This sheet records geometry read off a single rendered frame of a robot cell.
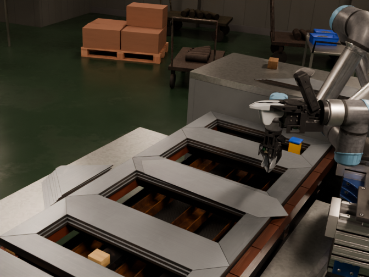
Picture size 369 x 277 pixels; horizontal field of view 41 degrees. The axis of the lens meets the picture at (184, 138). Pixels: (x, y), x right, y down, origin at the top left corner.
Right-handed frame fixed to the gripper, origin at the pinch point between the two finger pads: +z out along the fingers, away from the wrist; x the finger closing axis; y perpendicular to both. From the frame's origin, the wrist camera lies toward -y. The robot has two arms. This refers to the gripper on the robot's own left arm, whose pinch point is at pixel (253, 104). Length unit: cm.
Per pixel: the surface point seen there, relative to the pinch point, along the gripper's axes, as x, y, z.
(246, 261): 21, 61, -7
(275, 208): 50, 55, -25
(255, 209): 49, 55, -17
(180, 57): 478, 52, -29
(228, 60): 193, 15, -31
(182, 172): 80, 50, 10
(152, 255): 23, 59, 25
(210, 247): 25, 58, 5
